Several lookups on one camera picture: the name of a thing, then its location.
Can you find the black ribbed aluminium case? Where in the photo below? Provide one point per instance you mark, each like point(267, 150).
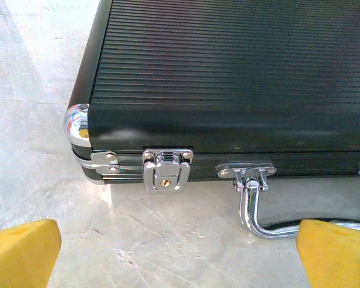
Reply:
point(228, 90)

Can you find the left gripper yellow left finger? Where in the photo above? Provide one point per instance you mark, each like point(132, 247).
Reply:
point(21, 255)

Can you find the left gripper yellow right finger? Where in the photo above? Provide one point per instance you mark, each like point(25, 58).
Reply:
point(339, 258)

